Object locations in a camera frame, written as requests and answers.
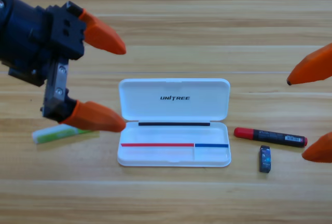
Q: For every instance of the white Unitree pencil case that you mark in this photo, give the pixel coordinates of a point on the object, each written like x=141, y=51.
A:
x=155, y=111

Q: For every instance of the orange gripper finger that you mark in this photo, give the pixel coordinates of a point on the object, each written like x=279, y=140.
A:
x=96, y=116
x=103, y=37
x=320, y=151
x=313, y=67

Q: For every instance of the red black marker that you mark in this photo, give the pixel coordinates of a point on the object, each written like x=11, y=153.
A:
x=269, y=137

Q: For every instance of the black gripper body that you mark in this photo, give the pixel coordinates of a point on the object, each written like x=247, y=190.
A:
x=39, y=40

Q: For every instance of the small black eraser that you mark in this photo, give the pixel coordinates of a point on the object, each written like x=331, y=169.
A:
x=265, y=159

